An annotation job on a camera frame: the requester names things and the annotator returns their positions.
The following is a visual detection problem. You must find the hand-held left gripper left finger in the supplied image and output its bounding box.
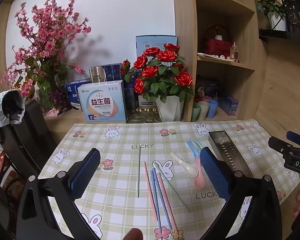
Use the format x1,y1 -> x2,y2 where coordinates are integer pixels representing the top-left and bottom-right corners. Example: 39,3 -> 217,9
16,148 -> 101,240

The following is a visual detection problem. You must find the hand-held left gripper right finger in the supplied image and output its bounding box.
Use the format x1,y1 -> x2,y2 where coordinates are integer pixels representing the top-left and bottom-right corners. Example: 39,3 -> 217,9
200,147 -> 281,240

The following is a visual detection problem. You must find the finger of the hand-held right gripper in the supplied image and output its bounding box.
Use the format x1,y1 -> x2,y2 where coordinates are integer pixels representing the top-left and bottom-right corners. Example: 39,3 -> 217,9
268,136 -> 300,156
286,131 -> 300,148

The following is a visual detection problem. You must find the pink spoon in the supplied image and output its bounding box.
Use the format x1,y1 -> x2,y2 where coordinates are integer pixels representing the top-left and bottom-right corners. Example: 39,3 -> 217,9
194,169 -> 207,189

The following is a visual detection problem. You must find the white spoon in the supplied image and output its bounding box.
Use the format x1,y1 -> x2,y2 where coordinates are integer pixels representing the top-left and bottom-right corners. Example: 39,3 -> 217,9
170,152 -> 199,178

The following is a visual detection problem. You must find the metal utensil tray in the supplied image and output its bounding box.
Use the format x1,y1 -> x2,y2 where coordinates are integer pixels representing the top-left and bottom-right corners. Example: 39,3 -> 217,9
208,130 -> 255,178

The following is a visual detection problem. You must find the blue spoon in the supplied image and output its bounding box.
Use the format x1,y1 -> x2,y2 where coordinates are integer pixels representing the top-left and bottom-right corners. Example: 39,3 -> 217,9
186,141 -> 201,167

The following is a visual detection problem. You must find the light green chopstick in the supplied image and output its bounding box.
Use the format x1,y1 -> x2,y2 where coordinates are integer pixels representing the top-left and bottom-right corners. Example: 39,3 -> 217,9
153,162 -> 191,213

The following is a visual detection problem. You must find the dark green chopstick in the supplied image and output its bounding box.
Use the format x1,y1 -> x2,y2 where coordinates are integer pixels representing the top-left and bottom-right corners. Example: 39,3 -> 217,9
137,148 -> 141,197

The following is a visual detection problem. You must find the pink chopstick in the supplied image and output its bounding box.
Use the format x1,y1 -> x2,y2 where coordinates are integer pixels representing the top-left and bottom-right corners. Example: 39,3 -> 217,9
156,172 -> 179,231
144,162 -> 158,221

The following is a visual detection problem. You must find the blue chopstick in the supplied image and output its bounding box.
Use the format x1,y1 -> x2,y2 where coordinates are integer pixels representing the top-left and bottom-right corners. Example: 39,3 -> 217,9
152,168 -> 173,227
150,171 -> 163,233

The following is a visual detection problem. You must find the person's left hand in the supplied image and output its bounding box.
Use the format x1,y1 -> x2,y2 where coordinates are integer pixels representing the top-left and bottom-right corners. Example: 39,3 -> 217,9
121,228 -> 143,240

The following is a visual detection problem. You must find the plaid bunny print tablecloth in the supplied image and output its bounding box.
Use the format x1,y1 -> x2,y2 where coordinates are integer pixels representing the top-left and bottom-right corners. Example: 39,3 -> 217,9
39,119 -> 300,240

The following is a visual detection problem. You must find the black chair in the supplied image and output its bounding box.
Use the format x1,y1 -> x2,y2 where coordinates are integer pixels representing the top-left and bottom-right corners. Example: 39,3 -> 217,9
0,99 -> 57,180

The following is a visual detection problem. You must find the green cup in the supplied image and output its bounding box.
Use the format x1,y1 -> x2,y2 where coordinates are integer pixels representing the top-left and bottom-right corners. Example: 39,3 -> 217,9
192,102 -> 201,122

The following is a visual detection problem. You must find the small blue box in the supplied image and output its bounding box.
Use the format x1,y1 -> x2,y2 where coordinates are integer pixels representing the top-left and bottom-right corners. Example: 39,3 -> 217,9
218,94 -> 239,116

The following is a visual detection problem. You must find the pink cloth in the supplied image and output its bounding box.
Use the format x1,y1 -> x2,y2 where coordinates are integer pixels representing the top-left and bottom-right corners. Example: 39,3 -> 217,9
46,109 -> 63,118

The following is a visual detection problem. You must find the white blue box orange print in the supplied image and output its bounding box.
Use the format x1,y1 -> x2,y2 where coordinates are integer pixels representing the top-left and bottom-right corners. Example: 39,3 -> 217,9
77,80 -> 127,122

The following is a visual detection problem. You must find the gold embossed tray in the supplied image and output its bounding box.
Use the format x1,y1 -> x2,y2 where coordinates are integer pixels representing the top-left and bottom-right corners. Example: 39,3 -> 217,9
127,108 -> 163,123

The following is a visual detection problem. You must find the red rose plant white pot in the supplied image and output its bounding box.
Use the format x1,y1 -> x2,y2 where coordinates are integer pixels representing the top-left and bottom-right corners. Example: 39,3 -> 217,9
120,44 -> 194,122

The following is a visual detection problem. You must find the blue white carton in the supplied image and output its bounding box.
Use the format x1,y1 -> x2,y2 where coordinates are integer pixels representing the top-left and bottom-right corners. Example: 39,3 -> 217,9
65,79 -> 91,108

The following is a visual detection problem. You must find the dark blue picture box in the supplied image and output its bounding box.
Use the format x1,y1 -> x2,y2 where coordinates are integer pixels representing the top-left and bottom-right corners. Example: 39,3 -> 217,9
196,76 -> 221,98

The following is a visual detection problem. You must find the steel cup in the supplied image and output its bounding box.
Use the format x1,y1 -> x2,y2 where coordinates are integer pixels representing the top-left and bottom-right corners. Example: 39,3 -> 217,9
89,65 -> 107,83

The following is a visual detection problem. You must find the dark blue patterned box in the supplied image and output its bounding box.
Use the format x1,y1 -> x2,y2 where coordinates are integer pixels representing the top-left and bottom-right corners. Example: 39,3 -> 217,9
102,63 -> 137,110

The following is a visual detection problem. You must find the glass perfume bottle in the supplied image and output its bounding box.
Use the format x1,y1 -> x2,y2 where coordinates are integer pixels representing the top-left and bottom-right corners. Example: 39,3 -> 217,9
230,42 -> 239,61

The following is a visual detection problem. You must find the white tray with small items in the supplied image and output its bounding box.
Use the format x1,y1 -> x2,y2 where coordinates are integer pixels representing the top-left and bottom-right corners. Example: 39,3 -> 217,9
197,52 -> 230,60

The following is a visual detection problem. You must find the pink rose plant white pot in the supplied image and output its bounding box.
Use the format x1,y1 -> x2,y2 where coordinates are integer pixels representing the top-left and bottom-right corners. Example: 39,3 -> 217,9
256,0 -> 289,31

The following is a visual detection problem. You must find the red basket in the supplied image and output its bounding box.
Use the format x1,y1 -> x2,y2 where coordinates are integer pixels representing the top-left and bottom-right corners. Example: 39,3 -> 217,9
203,25 -> 233,57

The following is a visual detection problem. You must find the pink blossom plant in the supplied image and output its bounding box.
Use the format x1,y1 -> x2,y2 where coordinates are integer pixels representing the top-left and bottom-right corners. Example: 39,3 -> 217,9
0,0 -> 92,105

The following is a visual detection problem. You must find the large light blue box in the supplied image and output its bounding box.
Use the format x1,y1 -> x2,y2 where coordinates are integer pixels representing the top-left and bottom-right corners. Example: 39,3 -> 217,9
136,35 -> 178,55

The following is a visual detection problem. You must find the wooden shelf unit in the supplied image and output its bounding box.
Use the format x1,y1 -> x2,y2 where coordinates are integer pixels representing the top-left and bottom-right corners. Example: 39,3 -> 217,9
172,0 -> 268,123

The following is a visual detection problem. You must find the black wall shelf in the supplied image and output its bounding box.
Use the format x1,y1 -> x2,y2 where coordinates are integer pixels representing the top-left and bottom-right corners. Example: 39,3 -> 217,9
258,29 -> 300,44

